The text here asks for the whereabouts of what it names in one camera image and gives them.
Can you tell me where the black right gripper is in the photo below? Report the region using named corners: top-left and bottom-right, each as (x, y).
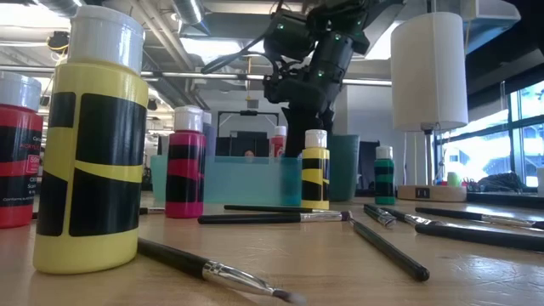
top-left (263, 71), bottom-right (344, 158)

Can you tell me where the large purple paint bottle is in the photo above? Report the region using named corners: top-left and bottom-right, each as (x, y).
top-left (201, 110), bottom-right (219, 157)

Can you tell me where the small golden yellow paint bottle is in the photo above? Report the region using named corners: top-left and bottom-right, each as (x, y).
top-left (300, 129), bottom-right (331, 211)

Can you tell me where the small magenta paint bottle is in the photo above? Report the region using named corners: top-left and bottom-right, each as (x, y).
top-left (164, 105), bottom-right (207, 219)

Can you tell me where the small lemon yellow paint bottle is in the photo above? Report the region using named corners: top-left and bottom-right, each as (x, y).
top-left (32, 4), bottom-right (150, 275)

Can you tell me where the small red paint bottle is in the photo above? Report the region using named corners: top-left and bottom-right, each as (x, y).
top-left (0, 71), bottom-right (44, 230)

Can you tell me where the dark green cup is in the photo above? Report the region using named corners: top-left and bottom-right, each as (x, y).
top-left (326, 134), bottom-right (360, 202)

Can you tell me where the black chair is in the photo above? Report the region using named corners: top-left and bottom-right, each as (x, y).
top-left (359, 140), bottom-right (383, 191)

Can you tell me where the black monitor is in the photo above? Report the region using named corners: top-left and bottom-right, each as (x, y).
top-left (215, 130), bottom-right (269, 157)

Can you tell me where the teal translucent plastic tray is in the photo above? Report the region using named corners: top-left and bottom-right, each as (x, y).
top-left (150, 154), bottom-right (303, 206)

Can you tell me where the ceiling light bar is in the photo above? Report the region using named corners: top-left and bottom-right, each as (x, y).
top-left (139, 71), bottom-right (393, 86)

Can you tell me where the white shade wooden lamp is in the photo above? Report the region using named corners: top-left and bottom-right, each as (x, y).
top-left (389, 11), bottom-right (470, 203)

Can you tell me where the window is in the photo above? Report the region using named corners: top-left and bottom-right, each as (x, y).
top-left (433, 80), bottom-right (544, 190)

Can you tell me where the black ceiling device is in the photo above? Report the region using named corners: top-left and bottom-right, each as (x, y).
top-left (46, 30), bottom-right (71, 53)

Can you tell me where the black camera rig frame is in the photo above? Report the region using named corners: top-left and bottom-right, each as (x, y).
top-left (217, 109), bottom-right (281, 139)

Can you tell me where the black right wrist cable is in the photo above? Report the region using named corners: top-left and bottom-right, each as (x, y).
top-left (200, 25), bottom-right (281, 77)

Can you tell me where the silver ceiling duct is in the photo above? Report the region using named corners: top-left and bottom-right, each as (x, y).
top-left (172, 0), bottom-right (205, 26)

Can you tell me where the black cable bundle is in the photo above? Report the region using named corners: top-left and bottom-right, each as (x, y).
top-left (478, 172), bottom-right (526, 193)

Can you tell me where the black aluminium table frame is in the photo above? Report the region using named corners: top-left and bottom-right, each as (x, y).
top-left (465, 190), bottom-right (544, 210)

